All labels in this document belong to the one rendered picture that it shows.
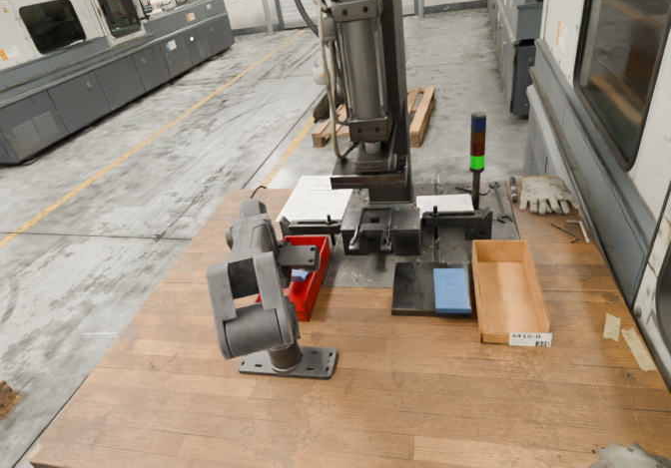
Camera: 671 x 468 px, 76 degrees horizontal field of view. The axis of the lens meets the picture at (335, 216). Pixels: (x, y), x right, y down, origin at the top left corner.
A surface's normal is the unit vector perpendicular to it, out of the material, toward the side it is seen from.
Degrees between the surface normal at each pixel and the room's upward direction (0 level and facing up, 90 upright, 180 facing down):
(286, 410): 0
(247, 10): 90
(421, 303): 0
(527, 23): 90
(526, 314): 0
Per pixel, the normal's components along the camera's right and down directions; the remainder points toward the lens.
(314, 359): -0.15, -0.83
